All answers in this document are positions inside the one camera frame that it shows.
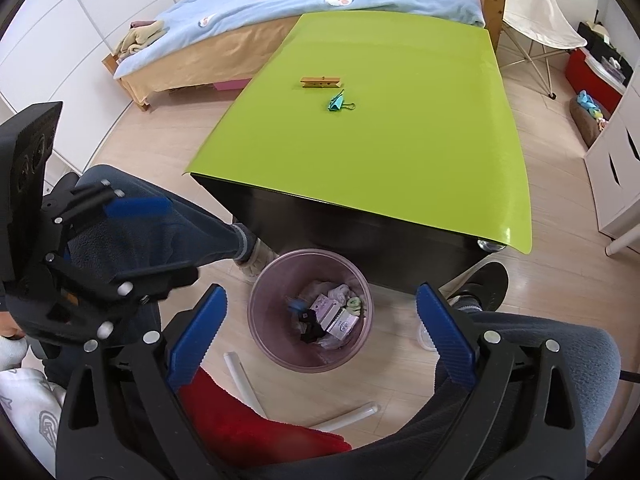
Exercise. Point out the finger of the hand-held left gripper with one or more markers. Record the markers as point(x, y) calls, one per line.
point(150, 280)
point(137, 208)

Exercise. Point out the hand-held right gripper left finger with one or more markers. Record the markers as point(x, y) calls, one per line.
point(195, 340)

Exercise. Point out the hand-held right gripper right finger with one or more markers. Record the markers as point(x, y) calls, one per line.
point(447, 335)

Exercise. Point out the mauve plastic waste bin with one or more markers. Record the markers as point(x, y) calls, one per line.
point(260, 310)

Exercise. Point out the white cardboard box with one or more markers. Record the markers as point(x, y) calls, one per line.
point(342, 325)

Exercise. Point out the small blue item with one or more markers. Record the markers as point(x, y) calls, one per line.
point(296, 305)

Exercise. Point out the white sock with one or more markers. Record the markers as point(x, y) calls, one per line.
point(340, 291)

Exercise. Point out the black sock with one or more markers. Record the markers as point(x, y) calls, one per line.
point(311, 332)

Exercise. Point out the pink printed packet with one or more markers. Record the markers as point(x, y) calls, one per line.
point(322, 306)

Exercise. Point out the white slipper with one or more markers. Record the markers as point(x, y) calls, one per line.
point(427, 341)
point(259, 261)

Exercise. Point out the person's left leg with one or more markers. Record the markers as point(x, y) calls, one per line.
point(150, 240)

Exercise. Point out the person's leg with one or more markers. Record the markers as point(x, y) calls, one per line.
point(525, 340)
point(150, 240)

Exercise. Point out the white plastic tube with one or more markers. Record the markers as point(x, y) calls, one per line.
point(240, 380)
point(345, 417)

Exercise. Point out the person's right leg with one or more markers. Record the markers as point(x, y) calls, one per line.
point(525, 340)

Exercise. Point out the red cloth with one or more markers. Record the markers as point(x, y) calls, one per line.
point(240, 420)

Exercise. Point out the wooden bed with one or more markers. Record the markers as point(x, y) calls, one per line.
point(210, 60)

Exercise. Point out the beige folded blanket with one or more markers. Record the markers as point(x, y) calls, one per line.
point(140, 37)

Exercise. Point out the white desk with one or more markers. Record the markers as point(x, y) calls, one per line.
point(625, 242)

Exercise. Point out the green table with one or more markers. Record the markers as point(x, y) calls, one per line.
point(400, 135)

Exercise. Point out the wooden clothespin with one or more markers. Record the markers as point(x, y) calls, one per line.
point(320, 82)

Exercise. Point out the teal binder clip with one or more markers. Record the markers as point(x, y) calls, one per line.
point(336, 104)

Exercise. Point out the white drawer cabinet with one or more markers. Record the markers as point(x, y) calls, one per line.
point(615, 175)

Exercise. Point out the blue printed blanket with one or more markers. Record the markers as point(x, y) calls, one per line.
point(250, 5)

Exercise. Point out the brown pet bed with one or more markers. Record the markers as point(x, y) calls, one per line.
point(585, 122)

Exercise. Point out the blue green toy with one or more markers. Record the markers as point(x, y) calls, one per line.
point(590, 102)

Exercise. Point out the red storage box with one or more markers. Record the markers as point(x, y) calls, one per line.
point(582, 80)

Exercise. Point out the black bag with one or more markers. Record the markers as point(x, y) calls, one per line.
point(592, 35)

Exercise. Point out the cream folding chair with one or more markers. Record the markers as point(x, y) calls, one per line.
point(535, 5)

